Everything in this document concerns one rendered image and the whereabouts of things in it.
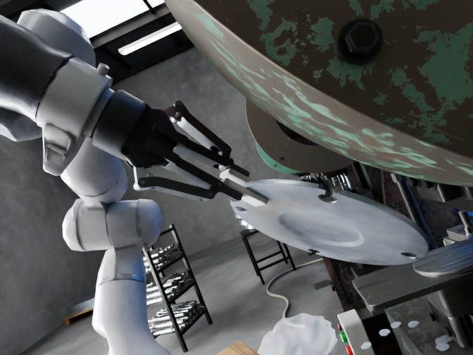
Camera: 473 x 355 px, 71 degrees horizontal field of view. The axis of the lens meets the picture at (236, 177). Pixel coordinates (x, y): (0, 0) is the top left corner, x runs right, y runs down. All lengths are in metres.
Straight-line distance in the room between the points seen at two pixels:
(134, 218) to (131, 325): 0.22
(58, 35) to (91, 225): 0.41
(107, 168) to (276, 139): 1.43
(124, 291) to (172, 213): 6.89
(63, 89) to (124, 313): 0.50
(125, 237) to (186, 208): 6.78
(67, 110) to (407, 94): 0.32
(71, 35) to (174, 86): 7.31
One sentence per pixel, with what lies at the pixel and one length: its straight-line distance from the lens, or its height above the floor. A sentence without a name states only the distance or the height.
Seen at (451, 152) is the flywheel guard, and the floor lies 1.03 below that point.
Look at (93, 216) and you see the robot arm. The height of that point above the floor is 1.11.
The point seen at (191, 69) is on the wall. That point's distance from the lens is 7.80.
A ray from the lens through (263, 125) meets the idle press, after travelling 1.99.
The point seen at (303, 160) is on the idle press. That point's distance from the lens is 1.97.
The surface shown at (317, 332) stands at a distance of 2.04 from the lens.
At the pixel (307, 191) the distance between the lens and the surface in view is 0.40.
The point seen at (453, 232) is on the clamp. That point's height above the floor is 0.75.
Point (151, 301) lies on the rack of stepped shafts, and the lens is 2.95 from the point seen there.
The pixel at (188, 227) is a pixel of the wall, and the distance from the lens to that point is 7.59.
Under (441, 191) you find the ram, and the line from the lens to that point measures 0.67.
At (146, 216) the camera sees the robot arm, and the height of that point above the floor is 1.07.
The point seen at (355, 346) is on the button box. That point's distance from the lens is 0.98.
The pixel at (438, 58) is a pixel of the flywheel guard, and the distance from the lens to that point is 0.20.
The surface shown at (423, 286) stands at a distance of 0.67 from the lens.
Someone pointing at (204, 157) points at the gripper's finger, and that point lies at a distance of 0.44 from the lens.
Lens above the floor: 1.06
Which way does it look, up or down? 1 degrees up
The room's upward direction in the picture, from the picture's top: 22 degrees counter-clockwise
